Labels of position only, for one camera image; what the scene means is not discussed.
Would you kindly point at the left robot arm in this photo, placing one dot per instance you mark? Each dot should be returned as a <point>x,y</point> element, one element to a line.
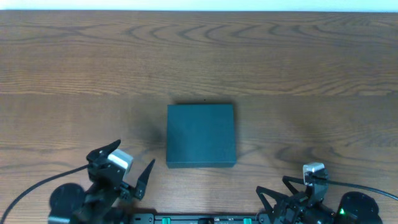
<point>69,203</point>

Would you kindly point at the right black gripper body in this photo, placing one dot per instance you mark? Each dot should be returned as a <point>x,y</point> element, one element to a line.
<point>292,199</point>

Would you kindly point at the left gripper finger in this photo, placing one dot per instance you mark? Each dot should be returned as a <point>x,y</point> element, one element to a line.
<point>142,181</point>
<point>104,151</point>

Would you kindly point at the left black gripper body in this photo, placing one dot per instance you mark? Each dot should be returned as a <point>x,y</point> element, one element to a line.
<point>116,179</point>

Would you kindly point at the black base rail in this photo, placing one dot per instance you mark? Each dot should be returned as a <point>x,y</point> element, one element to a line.
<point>149,218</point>

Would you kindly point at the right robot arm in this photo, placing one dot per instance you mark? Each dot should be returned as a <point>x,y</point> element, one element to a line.
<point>354,207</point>

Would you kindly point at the black gift box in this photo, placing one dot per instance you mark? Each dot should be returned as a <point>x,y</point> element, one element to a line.
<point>200,135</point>

